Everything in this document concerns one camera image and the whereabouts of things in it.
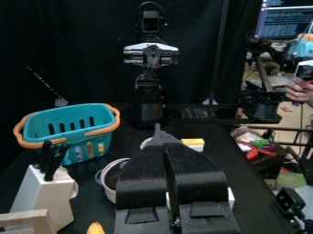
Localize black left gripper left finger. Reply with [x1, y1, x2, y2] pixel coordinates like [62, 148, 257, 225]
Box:
[114, 122, 172, 234]

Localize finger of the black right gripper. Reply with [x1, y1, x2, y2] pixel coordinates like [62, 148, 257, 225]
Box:
[152, 45, 164, 69]
[142, 45, 153, 69]

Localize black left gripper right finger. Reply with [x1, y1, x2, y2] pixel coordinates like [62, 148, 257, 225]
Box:
[158, 131, 243, 234]

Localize yellow white sushi piece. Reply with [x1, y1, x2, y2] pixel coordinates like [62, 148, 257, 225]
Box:
[180, 138, 207, 153]

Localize green toy piece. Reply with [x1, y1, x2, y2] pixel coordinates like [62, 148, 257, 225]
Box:
[251, 138, 272, 147]

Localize person's hand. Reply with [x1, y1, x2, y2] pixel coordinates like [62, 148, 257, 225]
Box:
[284, 77, 313, 105]

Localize white toy pot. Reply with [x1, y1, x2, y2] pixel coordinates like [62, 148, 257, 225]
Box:
[94, 157, 133, 205]

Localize yellow toy banana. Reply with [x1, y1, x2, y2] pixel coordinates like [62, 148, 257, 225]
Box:
[86, 221, 108, 234]

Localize red toy tool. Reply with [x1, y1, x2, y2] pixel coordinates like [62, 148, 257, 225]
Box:
[237, 139, 277, 160]

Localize green paper sheet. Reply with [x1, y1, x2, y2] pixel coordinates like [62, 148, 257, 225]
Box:
[276, 171, 308, 189]

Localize white knife block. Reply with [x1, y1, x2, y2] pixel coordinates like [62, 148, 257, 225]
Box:
[9, 164, 79, 233]

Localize light wooden rack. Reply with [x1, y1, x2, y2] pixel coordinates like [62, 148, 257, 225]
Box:
[0, 208, 59, 234]

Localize computer monitor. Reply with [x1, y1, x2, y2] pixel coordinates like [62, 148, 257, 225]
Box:
[255, 0, 313, 39]

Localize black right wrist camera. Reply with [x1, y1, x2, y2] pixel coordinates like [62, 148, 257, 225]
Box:
[141, 10, 164, 34]

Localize black frame pole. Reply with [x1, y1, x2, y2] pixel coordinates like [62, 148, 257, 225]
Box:
[203, 0, 232, 106]

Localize black handled toy knife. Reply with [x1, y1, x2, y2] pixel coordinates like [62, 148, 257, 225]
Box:
[37, 140, 54, 170]
[43, 144, 71, 183]
[46, 143, 63, 172]

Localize teal basket orange handles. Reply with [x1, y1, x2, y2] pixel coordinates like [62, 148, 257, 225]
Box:
[13, 102, 122, 167]

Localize white leader arm handle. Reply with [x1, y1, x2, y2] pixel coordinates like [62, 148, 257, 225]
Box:
[292, 59, 313, 82]

